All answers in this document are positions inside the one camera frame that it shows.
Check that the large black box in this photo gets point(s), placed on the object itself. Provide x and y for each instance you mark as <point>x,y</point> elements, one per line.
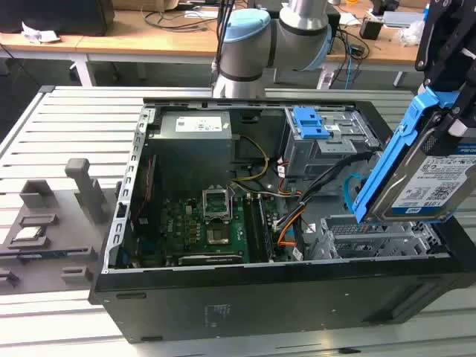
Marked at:
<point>56,16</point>

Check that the metal drive cage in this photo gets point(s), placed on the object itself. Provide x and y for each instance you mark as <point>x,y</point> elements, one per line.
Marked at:
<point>334,148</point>

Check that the grey parts rack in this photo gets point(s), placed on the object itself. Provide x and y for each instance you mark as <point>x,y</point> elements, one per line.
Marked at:
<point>74,223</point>

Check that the black RAM slots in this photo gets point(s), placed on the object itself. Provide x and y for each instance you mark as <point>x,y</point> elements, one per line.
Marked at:
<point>256,230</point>

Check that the cardboard box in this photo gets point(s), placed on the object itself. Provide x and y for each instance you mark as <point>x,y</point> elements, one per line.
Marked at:
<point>145,4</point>

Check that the blue RAM stick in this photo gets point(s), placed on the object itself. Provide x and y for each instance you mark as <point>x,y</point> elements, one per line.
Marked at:
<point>44,255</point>

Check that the black open PC case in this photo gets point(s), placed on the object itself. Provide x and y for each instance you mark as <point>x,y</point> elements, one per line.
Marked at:
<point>260,297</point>

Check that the wooden desk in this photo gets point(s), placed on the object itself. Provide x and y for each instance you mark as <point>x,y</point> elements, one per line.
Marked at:
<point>148,44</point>

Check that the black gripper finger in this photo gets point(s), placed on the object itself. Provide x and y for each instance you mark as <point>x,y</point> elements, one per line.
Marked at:
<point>440,135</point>

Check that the grey power supply unit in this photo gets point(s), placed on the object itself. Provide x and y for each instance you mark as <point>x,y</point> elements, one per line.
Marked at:
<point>189,148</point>

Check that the green motherboard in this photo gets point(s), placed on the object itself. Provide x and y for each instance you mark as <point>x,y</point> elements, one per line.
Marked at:
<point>186,223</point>

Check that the CPU socket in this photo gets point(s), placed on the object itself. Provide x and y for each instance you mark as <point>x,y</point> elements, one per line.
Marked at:
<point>218,236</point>

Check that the metal disk bay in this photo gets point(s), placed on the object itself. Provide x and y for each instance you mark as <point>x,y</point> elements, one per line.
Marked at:
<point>372,241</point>

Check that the blue plastic drive latch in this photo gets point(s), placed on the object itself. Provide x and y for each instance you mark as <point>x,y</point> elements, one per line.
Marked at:
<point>305,124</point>

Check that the small black box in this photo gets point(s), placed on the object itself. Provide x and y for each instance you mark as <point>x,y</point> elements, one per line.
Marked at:
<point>371,29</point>

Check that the white crumpled paper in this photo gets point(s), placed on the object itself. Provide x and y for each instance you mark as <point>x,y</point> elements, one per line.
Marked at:
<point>39,34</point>

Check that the silver CPU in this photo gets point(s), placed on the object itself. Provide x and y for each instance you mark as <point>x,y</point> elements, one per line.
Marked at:
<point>29,233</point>

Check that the hard disk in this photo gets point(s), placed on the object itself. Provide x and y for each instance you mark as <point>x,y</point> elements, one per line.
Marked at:
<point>409,178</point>

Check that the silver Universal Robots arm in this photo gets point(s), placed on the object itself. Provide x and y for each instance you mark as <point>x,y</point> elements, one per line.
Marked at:
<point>260,37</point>

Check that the black graphics card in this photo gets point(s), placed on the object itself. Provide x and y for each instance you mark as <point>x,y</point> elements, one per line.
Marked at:
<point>210,259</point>

